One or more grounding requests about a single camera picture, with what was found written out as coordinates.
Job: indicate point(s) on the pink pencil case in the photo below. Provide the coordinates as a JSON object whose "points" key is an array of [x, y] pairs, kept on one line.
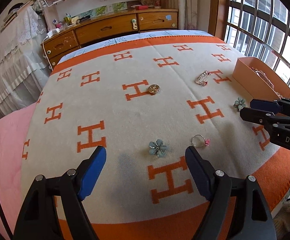
{"points": [[142, 7]]}

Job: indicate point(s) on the floral wall tiles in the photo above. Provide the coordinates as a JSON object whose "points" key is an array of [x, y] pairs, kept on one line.
{"points": [[102, 9]]}

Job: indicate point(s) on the pink quilt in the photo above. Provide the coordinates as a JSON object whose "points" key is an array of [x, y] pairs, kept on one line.
{"points": [[2, 167]]}

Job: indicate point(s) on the orange and beige patterned blanket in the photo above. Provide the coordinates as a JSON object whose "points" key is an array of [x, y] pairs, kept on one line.
{"points": [[109, 105]]}

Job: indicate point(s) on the white and green drawer hook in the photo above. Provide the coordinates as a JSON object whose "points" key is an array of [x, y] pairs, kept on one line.
{"points": [[134, 24]]}

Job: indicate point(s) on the white lace piano cover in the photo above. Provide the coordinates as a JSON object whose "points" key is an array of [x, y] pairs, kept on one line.
{"points": [[9, 62]]}

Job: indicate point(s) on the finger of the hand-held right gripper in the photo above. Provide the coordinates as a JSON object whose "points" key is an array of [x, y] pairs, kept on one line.
{"points": [[255, 116], [262, 104]]}

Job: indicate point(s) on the stack of books on piano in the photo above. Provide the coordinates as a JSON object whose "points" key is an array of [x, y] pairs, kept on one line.
{"points": [[14, 12]]}

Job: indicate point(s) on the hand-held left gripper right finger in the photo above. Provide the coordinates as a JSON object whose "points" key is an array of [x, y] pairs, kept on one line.
{"points": [[200, 175]]}

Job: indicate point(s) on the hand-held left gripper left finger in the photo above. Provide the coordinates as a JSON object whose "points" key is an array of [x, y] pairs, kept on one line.
{"points": [[92, 172]]}

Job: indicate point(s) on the metal window grille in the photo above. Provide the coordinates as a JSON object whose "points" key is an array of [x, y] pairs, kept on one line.
{"points": [[265, 30]]}

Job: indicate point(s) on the wooden desk with drawers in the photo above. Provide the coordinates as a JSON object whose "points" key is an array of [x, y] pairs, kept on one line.
{"points": [[104, 28]]}

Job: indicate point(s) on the pale curtain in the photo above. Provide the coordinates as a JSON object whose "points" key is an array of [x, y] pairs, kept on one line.
{"points": [[187, 5]]}

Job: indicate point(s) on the blue flower earring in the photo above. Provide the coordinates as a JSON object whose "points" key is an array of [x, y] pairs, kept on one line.
{"points": [[158, 148], [239, 103]]}

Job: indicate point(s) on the pen cup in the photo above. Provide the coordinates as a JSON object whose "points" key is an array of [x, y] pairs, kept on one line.
{"points": [[68, 20]]}

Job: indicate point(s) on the white charger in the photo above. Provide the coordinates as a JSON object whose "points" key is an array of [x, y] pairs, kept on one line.
{"points": [[54, 32]]}

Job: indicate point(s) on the orange cardboard box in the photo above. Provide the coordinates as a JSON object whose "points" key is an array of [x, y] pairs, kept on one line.
{"points": [[245, 72]]}

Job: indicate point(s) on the round gold brooch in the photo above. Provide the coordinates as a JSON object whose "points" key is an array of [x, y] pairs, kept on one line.
{"points": [[154, 89]]}

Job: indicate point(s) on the wooden window frame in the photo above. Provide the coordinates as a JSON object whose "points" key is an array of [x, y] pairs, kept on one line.
{"points": [[218, 10]]}

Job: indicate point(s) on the blue sticker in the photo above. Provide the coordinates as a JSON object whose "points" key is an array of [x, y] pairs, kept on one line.
{"points": [[168, 17]]}

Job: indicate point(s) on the black flashlight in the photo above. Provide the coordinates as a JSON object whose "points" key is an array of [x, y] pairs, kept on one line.
{"points": [[84, 18]]}

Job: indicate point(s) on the silver pin brooch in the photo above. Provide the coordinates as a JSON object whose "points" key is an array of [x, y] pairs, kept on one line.
{"points": [[202, 78]]}

